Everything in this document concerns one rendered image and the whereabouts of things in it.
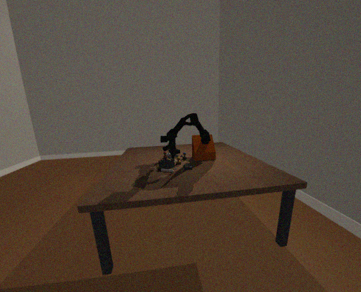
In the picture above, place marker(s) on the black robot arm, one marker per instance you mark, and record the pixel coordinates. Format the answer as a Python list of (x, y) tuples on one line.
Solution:
[(172, 134)]

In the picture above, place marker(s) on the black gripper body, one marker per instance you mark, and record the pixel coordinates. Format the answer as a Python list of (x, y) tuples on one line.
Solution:
[(173, 149)]

